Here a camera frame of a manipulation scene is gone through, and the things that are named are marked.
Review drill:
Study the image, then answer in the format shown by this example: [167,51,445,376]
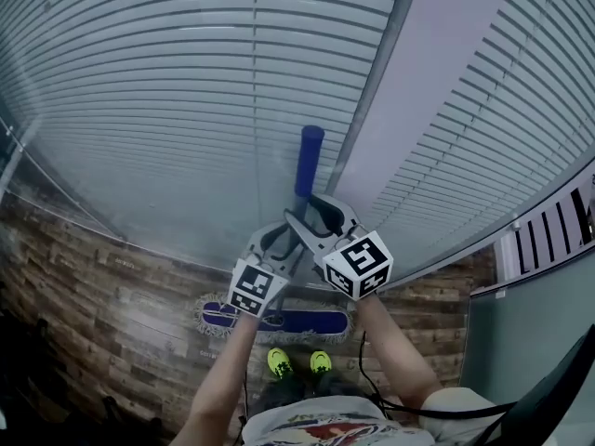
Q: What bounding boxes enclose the person's dark trousers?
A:
[253,370,376,411]

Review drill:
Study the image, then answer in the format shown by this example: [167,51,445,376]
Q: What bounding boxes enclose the wooden plank floor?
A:
[0,174,496,446]

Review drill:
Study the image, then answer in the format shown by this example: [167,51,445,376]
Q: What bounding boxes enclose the frosted glass desk partition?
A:
[459,253,595,436]

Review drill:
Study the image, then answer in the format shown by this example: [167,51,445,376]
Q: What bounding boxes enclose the blue mop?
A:
[192,125,354,346]

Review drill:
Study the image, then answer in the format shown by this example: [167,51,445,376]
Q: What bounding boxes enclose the black body-mounted device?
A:
[483,322,595,446]

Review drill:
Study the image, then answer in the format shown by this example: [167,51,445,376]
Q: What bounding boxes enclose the white printed t-shirt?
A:
[241,386,508,446]

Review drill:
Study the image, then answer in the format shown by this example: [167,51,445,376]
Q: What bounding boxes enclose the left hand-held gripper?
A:
[226,222,304,321]

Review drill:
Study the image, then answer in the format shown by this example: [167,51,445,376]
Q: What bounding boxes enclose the person's right forearm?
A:
[355,293,443,408]

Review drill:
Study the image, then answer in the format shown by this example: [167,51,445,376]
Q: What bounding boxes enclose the dark wooden slatted bench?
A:
[513,186,595,273]

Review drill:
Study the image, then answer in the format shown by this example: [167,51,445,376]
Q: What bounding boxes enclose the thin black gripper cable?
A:
[237,369,251,446]

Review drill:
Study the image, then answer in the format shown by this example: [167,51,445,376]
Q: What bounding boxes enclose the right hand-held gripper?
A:
[283,192,395,302]

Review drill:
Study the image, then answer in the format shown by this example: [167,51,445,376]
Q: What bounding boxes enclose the narrow white venetian blind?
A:
[352,0,595,245]

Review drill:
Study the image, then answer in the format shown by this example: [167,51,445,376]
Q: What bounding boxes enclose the person's left forearm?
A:
[169,313,261,446]

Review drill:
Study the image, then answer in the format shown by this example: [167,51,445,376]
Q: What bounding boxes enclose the wide white venetian blind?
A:
[0,0,405,269]

